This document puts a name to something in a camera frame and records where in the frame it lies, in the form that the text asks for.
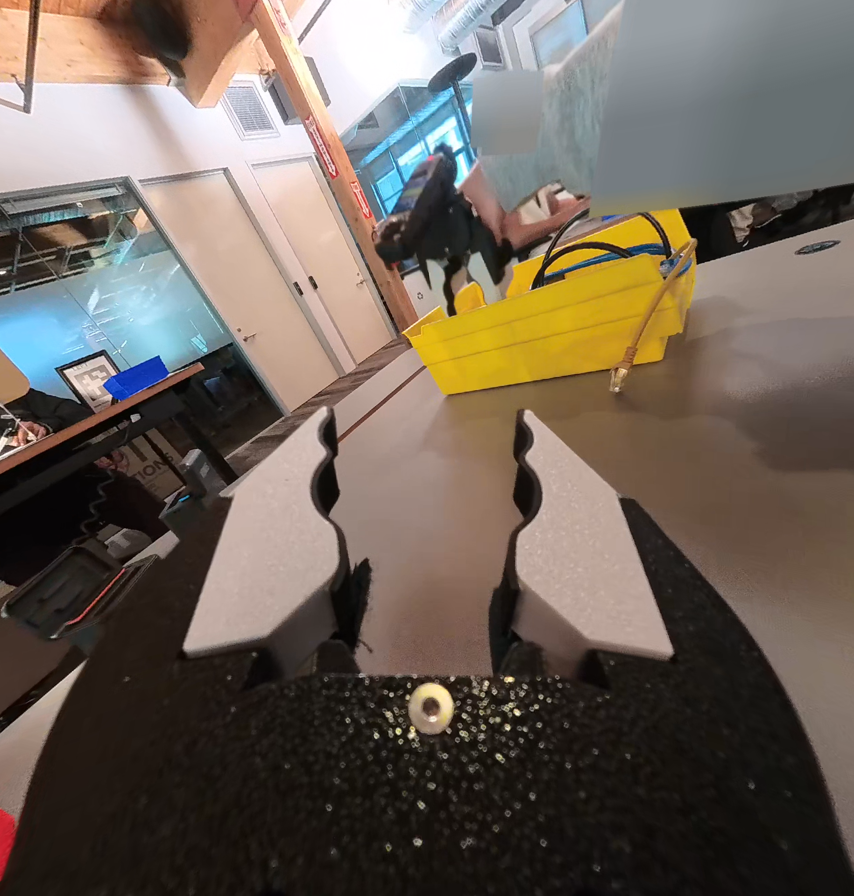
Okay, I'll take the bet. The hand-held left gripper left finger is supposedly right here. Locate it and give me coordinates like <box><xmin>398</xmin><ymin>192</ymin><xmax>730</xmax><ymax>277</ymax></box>
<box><xmin>182</xmin><ymin>406</ymin><xmax>372</xmax><ymax>679</ymax></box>

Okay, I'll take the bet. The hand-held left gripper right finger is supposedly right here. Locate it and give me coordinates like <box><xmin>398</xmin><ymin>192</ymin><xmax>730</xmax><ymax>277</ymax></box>
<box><xmin>490</xmin><ymin>409</ymin><xmax>674</xmax><ymax>679</ymax></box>

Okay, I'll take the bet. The yellow plastic bin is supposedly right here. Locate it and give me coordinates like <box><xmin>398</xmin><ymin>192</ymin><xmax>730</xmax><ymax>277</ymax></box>
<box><xmin>402</xmin><ymin>209</ymin><xmax>698</xmax><ymax>397</ymax></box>

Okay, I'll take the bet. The tan ethernet cable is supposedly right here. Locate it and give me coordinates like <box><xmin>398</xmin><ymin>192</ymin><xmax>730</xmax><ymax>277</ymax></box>
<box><xmin>608</xmin><ymin>238</ymin><xmax>700</xmax><ymax>393</ymax></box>

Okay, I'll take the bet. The person's right forearm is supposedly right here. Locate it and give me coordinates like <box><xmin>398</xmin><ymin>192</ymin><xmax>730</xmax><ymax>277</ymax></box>
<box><xmin>460</xmin><ymin>160</ymin><xmax>522</xmax><ymax>249</ymax></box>

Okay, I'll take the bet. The grey power unit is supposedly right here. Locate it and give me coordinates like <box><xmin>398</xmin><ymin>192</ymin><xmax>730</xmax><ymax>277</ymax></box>
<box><xmin>159</xmin><ymin>448</ymin><xmax>222</xmax><ymax>522</ymax></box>

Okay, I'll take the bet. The white door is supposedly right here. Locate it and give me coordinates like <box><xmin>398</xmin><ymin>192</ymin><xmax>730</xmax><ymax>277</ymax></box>
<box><xmin>247</xmin><ymin>154</ymin><xmax>394</xmax><ymax>373</ymax></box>
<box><xmin>140</xmin><ymin>168</ymin><xmax>338</xmax><ymax>415</ymax></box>

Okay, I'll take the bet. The black round lamp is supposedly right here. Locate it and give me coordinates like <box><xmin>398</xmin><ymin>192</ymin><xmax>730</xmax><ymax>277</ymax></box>
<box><xmin>427</xmin><ymin>52</ymin><xmax>480</xmax><ymax>130</ymax></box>

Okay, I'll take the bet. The cardboard box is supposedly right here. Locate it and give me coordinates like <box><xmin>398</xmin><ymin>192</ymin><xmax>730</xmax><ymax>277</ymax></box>
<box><xmin>110</xmin><ymin>426</ymin><xmax>184</xmax><ymax>501</ymax></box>

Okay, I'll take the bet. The person's torso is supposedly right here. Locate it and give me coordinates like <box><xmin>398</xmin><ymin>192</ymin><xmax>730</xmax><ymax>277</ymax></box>
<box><xmin>477</xmin><ymin>6</ymin><xmax>625</xmax><ymax>212</ymax></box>

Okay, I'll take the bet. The black hard case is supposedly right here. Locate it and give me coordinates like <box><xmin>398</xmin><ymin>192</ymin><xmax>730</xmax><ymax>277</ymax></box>
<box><xmin>1</xmin><ymin>545</ymin><xmax>158</xmax><ymax>642</ymax></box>

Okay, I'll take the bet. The blue plastic bin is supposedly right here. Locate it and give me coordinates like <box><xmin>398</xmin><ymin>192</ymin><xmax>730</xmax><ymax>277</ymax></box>
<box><xmin>104</xmin><ymin>355</ymin><xmax>170</xmax><ymax>401</ymax></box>

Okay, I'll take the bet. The wooden desk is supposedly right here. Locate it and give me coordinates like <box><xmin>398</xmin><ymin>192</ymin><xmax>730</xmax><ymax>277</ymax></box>
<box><xmin>0</xmin><ymin>363</ymin><xmax>205</xmax><ymax>485</ymax></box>

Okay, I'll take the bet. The framed black-and-white tag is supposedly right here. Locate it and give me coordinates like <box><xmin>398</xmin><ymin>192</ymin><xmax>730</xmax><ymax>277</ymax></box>
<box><xmin>55</xmin><ymin>349</ymin><xmax>121</xmax><ymax>412</ymax></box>

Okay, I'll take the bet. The wooden post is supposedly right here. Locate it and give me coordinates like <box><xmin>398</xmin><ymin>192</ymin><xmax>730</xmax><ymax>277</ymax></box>
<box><xmin>248</xmin><ymin>0</ymin><xmax>419</xmax><ymax>331</ymax></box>

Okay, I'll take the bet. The black cable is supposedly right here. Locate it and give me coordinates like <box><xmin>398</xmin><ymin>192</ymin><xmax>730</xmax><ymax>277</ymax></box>
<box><xmin>530</xmin><ymin>209</ymin><xmax>674</xmax><ymax>291</ymax></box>

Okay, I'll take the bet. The black wall speaker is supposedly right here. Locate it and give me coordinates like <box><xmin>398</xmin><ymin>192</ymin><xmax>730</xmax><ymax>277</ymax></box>
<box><xmin>267</xmin><ymin>56</ymin><xmax>332</xmax><ymax>126</ymax></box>

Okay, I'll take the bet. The blue ethernet cable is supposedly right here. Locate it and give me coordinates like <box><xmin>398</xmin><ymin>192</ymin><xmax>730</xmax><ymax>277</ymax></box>
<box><xmin>539</xmin><ymin>241</ymin><xmax>695</xmax><ymax>282</ymax></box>

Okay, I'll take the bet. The wall air vent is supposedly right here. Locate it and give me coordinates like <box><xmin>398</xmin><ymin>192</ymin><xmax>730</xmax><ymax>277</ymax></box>
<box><xmin>219</xmin><ymin>80</ymin><xmax>282</xmax><ymax>141</ymax></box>

